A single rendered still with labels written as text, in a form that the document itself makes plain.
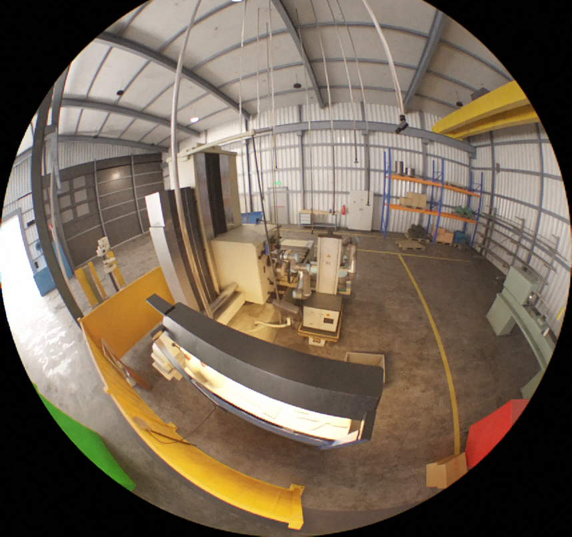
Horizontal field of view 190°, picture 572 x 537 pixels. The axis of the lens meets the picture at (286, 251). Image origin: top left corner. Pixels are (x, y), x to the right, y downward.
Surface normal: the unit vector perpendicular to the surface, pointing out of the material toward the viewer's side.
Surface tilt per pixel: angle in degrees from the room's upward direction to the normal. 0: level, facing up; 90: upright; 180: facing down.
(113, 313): 90
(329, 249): 90
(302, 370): 0
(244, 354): 0
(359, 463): 0
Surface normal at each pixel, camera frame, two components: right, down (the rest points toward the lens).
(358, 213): -0.33, 0.39
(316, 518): -0.04, -0.92
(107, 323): 0.94, 0.09
